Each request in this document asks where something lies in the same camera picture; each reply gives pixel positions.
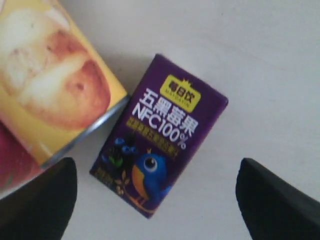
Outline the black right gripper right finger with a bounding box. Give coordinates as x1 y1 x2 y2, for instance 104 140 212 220
235 157 320 240

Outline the pink Lays chip can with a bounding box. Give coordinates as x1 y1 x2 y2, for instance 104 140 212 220
0 123 47 196

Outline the purple juice carton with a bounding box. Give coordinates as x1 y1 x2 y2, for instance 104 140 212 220
90 54 229 218

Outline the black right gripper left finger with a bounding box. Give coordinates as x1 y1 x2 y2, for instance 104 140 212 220
0 157 77 240

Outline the yellow Lays chip can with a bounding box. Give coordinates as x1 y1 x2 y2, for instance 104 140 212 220
0 0 129 167

